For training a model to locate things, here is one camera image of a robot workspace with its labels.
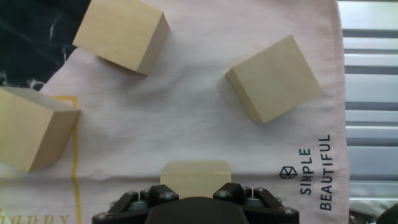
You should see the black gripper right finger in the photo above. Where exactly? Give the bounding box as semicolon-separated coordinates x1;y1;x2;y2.
212;182;300;224

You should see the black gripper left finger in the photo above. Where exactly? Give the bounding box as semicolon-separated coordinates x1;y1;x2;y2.
92;184;180;224

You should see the light wooden cube block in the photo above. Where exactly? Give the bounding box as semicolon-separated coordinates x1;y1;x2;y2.
225;34;323;124
0;86;81;174
72;0;171;76
160;161;233;200

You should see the marble pattern table cloth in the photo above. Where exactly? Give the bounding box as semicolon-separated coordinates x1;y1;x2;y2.
0;0;351;224

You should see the silver camera mount bracket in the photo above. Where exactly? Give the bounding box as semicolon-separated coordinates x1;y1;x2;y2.
348;198;389;224

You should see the black side camera cable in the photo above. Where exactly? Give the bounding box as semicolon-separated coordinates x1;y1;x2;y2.
376;203;398;224

